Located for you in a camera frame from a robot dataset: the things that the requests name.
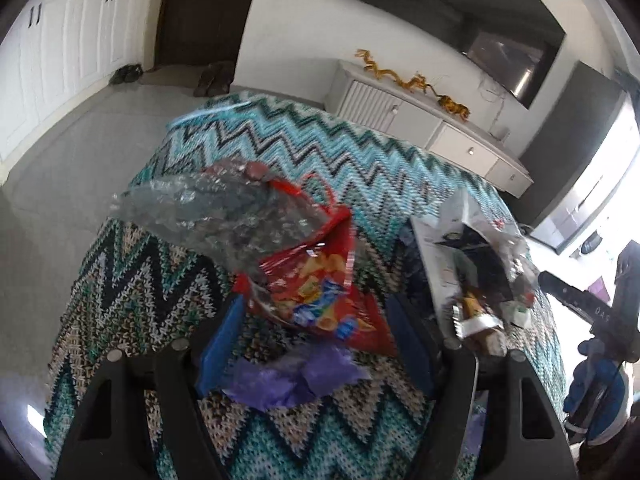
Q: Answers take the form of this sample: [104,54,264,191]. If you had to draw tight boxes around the silver foil wrapper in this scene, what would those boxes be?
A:
[111,157,329,283]

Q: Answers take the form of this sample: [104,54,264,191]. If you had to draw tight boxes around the dark shoes by door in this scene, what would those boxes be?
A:
[108,64,143,86]

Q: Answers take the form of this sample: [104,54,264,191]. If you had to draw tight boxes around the blue gloved right hand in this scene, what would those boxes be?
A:
[563,338,632,445]

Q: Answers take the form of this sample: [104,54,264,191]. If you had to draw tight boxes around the golden dragon figurine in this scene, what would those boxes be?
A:
[355,49,430,93]

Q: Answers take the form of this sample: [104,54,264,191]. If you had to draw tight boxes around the purple plastic wrapper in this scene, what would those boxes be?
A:
[219,341,371,412]

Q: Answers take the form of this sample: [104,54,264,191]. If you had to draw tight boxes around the red snack bag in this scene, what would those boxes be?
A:
[232,177,397,356]

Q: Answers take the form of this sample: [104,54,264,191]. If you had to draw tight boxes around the dark brown entrance door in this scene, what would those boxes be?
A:
[154,0,252,66]

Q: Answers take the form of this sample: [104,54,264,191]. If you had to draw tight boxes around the zigzag knitted table cloth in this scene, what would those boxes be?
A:
[44,91,576,479]

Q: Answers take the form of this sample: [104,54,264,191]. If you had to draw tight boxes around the white TV cabinet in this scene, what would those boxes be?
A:
[324,61,534,198]

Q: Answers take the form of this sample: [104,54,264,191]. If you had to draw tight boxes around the television cables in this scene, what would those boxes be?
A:
[474,70,511,137]

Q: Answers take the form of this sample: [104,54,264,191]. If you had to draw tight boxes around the brown foil snack wrapper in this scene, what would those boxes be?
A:
[450,292,532,358]

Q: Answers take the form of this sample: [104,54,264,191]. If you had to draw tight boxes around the golden tiger figurine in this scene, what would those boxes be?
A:
[438,96,471,122]

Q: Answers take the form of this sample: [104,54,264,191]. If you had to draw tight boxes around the purple storage stool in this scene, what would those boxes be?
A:
[588,278,610,302]

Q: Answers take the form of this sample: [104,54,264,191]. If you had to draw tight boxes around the black wall television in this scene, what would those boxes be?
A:
[359,0,565,108]

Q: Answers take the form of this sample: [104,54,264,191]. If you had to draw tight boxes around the white wall cabinets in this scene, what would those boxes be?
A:
[1,0,141,165]

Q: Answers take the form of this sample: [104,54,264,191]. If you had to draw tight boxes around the grey double-door refrigerator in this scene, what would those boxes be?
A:
[511,62,639,255]

